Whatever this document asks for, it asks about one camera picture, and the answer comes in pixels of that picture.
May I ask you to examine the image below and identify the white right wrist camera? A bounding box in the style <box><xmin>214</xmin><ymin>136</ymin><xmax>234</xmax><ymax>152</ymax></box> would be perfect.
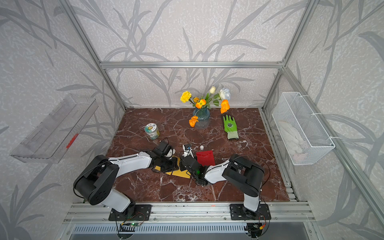
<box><xmin>182</xmin><ymin>144</ymin><xmax>194</xmax><ymax>157</ymax></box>

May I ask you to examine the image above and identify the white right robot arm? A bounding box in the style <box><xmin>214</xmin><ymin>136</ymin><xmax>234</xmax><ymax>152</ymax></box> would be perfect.
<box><xmin>181</xmin><ymin>154</ymin><xmax>265</xmax><ymax>213</ymax></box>

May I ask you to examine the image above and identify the white wire wall basket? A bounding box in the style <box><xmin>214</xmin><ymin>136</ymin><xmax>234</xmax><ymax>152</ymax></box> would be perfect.
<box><xmin>272</xmin><ymin>92</ymin><xmax>335</xmax><ymax>166</ymax></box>

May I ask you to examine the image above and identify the green work glove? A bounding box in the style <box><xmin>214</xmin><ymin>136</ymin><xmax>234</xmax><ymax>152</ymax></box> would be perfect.
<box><xmin>223</xmin><ymin>115</ymin><xmax>239</xmax><ymax>140</ymax></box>

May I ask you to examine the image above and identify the artificial flower bouquet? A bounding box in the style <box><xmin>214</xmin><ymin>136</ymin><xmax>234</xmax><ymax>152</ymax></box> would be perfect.
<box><xmin>180</xmin><ymin>87</ymin><xmax>231</xmax><ymax>128</ymax></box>

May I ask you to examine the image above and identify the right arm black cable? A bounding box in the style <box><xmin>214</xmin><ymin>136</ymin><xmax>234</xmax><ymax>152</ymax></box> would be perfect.
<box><xmin>230</xmin><ymin>154</ymin><xmax>271</xmax><ymax>211</ymax></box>

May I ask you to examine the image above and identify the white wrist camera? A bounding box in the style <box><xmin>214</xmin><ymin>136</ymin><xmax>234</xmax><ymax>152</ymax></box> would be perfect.
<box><xmin>182</xmin><ymin>144</ymin><xmax>194</xmax><ymax>157</ymax></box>
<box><xmin>164</xmin><ymin>146</ymin><xmax>175</xmax><ymax>159</ymax></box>

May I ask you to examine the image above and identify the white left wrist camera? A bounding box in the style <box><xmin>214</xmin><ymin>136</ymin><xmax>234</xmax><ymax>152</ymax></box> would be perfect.
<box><xmin>164</xmin><ymin>146</ymin><xmax>175</xmax><ymax>159</ymax></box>

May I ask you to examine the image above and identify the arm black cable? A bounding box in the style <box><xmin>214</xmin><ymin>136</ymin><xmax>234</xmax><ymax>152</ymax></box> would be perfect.
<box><xmin>72</xmin><ymin>137</ymin><xmax>170</xmax><ymax>199</ymax></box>
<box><xmin>230</xmin><ymin>154</ymin><xmax>271</xmax><ymax>211</ymax></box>

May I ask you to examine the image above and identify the blue textured glass vase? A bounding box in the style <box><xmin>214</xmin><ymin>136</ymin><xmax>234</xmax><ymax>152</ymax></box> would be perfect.
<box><xmin>193</xmin><ymin>108</ymin><xmax>210</xmax><ymax>129</ymax></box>

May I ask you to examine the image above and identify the large yellow envelope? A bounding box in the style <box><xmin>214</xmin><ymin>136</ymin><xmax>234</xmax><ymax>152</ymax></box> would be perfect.
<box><xmin>152</xmin><ymin>156</ymin><xmax>191</xmax><ymax>179</ymax></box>

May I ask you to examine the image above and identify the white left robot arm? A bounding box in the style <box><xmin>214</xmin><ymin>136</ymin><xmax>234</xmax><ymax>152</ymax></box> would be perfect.
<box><xmin>73</xmin><ymin>141</ymin><xmax>178</xmax><ymax>213</ymax></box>

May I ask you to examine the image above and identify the red envelope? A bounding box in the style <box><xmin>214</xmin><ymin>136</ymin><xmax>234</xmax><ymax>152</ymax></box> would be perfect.
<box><xmin>196</xmin><ymin>151</ymin><xmax>215</xmax><ymax>166</ymax></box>

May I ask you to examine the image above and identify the round sunflower label jar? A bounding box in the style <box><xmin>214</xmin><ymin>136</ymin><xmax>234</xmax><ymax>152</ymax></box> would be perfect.
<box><xmin>145</xmin><ymin>123</ymin><xmax>160</xmax><ymax>140</ymax></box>

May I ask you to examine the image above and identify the white cloth in basket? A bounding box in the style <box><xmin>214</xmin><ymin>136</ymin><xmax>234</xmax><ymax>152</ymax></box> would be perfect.
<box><xmin>278</xmin><ymin>121</ymin><xmax>309</xmax><ymax>165</ymax></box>

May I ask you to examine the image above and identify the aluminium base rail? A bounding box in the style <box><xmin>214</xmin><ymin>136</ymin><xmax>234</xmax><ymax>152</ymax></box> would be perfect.
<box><xmin>63</xmin><ymin>202</ymin><xmax>315</xmax><ymax>224</ymax></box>

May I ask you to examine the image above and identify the clear acrylic wall shelf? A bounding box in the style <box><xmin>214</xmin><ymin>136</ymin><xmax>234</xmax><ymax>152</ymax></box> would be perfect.
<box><xmin>10</xmin><ymin>94</ymin><xmax>99</xmax><ymax>164</ymax></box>

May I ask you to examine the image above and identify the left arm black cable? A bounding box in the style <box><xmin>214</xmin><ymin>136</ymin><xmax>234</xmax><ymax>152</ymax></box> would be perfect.
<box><xmin>72</xmin><ymin>137</ymin><xmax>170</xmax><ymax>199</ymax></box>

